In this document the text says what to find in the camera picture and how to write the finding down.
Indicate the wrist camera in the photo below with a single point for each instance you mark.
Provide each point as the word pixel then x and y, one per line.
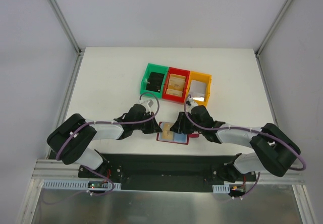
pixel 147 103
pixel 190 102

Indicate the left aluminium frame post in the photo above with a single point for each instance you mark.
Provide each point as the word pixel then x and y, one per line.
pixel 65 26

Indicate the gold VIP card upper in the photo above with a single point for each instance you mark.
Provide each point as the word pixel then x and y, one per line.
pixel 176 81

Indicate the right aluminium frame post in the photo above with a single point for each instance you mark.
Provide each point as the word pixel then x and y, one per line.
pixel 273 27

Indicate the red plastic bin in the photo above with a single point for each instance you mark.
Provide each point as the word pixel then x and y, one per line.
pixel 176 71

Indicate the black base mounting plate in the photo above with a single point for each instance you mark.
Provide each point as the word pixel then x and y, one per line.
pixel 174 184

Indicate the aluminium frame post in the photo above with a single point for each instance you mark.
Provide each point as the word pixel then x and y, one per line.
pixel 65 26
pixel 273 27

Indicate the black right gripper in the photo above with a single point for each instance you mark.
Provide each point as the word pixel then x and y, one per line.
pixel 183 124

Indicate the green plastic bin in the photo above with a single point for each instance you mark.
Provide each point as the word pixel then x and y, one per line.
pixel 153 68

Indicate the gold vip card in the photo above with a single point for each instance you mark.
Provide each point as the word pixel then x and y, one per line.
pixel 176 81
pixel 174 92

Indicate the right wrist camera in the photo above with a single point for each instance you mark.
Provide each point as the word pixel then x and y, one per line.
pixel 190 102

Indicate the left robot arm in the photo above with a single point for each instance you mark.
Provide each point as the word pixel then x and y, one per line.
pixel 70 141

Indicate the gold VIP card lower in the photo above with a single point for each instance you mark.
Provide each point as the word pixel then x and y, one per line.
pixel 174 92

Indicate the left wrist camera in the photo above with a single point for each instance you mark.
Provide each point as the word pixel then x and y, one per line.
pixel 147 103

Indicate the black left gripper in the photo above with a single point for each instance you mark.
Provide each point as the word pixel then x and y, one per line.
pixel 149 125

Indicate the left white cable duct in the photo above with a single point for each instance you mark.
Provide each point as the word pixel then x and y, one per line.
pixel 80 185

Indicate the black VIP card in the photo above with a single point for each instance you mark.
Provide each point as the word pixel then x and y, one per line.
pixel 154 82

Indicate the right white cable duct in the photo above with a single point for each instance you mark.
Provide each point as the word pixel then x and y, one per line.
pixel 221 189

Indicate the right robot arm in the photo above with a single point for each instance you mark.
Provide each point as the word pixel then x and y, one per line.
pixel 273 150

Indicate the white cable duct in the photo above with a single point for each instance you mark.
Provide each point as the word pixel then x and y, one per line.
pixel 80 185
pixel 221 189

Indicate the silver VIP card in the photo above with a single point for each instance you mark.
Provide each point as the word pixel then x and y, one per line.
pixel 197 90

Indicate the red leather card holder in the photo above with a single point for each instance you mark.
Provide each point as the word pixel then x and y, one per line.
pixel 182 139

